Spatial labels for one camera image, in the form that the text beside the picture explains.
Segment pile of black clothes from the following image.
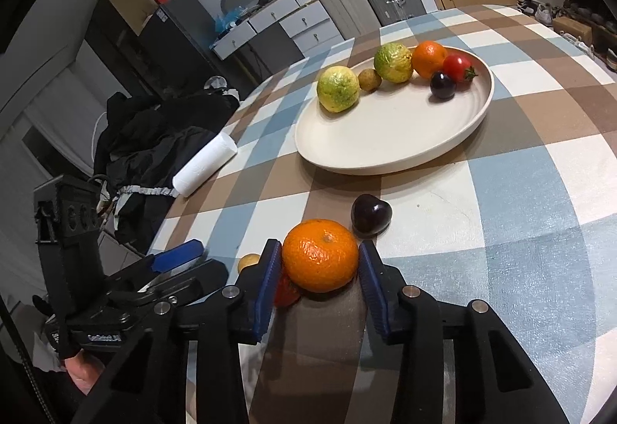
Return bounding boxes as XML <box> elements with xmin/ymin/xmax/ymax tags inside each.
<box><xmin>94</xmin><ymin>89</ymin><xmax>242</xmax><ymax>251</ymax></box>

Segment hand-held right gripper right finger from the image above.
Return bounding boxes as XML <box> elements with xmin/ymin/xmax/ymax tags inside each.
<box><xmin>358</xmin><ymin>240</ymin><xmax>572</xmax><ymax>424</ymax></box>

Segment shoe rack with shoes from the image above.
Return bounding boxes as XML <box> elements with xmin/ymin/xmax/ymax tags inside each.
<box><xmin>542</xmin><ymin>0</ymin><xmax>617</xmax><ymax>71</ymax></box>

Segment white desk with drawers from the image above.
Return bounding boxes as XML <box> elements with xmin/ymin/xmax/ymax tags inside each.
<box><xmin>212</xmin><ymin>0</ymin><xmax>345</xmax><ymax>63</ymax></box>

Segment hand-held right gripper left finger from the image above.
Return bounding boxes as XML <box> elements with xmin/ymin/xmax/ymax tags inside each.
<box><xmin>72</xmin><ymin>238</ymin><xmax>283</xmax><ymax>424</ymax></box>

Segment orange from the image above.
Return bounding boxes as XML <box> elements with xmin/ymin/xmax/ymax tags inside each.
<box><xmin>282</xmin><ymin>219</ymin><xmax>360</xmax><ymax>294</ymax></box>
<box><xmin>411</xmin><ymin>41</ymin><xmax>449</xmax><ymax>79</ymax></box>

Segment dark grey cabinet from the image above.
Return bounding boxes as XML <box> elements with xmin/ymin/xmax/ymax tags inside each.
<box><xmin>140</xmin><ymin>0</ymin><xmax>227</xmax><ymax>82</ymax></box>

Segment cream round plate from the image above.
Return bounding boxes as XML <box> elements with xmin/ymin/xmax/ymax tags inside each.
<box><xmin>295</xmin><ymin>45</ymin><xmax>495</xmax><ymax>175</ymax></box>

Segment red tomato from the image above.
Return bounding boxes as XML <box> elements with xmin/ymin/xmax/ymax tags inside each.
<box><xmin>442</xmin><ymin>55</ymin><xmax>478</xmax><ymax>85</ymax></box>
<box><xmin>274</xmin><ymin>272</ymin><xmax>302</xmax><ymax>308</ymax></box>

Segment large flat cardboard box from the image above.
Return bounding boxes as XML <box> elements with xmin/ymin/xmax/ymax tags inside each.
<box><xmin>101</xmin><ymin>0</ymin><xmax>160</xmax><ymax>35</ymax></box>

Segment checkered tablecloth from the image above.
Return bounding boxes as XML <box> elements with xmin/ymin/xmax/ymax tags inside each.
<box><xmin>145</xmin><ymin>4</ymin><xmax>617</xmax><ymax>424</ymax></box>

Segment brown cardboard box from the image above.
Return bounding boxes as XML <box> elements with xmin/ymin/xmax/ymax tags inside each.
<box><xmin>552</xmin><ymin>17</ymin><xmax>593</xmax><ymax>44</ymax></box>

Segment white paper towel roll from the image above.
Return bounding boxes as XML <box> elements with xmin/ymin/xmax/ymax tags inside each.
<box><xmin>172</xmin><ymin>131</ymin><xmax>238</xmax><ymax>198</ymax></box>

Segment blue plastic bag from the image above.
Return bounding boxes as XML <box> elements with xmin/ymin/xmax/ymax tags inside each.
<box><xmin>214</xmin><ymin>5</ymin><xmax>251</xmax><ymax>38</ymax></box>

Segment small brown fruit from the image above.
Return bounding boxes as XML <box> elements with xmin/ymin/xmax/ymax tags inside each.
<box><xmin>237</xmin><ymin>253</ymin><xmax>263</xmax><ymax>275</ymax></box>
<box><xmin>357</xmin><ymin>68</ymin><xmax>383</xmax><ymax>92</ymax></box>

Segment green guava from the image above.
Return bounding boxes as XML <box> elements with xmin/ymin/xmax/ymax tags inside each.
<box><xmin>374</xmin><ymin>42</ymin><xmax>414</xmax><ymax>84</ymax></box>

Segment beige suitcase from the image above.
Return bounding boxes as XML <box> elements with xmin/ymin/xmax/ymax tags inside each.
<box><xmin>306</xmin><ymin>0</ymin><xmax>381</xmax><ymax>39</ymax></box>

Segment scattered sneakers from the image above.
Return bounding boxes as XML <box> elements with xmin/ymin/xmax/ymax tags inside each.
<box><xmin>518</xmin><ymin>0</ymin><xmax>555</xmax><ymax>25</ymax></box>

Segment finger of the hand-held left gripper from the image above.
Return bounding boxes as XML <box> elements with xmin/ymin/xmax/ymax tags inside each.
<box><xmin>111</xmin><ymin>259</ymin><xmax>229</xmax><ymax>306</ymax></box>
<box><xmin>105</xmin><ymin>238</ymin><xmax>206</xmax><ymax>296</ymax></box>

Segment yellow-green guava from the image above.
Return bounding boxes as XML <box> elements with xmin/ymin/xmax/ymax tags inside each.
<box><xmin>317</xmin><ymin>66</ymin><xmax>360</xmax><ymax>113</ymax></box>

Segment person's left hand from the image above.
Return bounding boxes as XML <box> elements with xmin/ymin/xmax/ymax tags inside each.
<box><xmin>64</xmin><ymin>353</ymin><xmax>106</xmax><ymax>395</ymax></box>

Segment clear plastic bottles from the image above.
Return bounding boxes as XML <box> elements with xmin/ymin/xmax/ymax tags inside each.
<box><xmin>561</xmin><ymin>33</ymin><xmax>596</xmax><ymax>57</ymax></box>

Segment dark purple plum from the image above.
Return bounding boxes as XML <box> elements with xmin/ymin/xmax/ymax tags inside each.
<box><xmin>430</xmin><ymin>72</ymin><xmax>457</xmax><ymax>100</ymax></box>
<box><xmin>350</xmin><ymin>193</ymin><xmax>393</xmax><ymax>239</ymax></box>

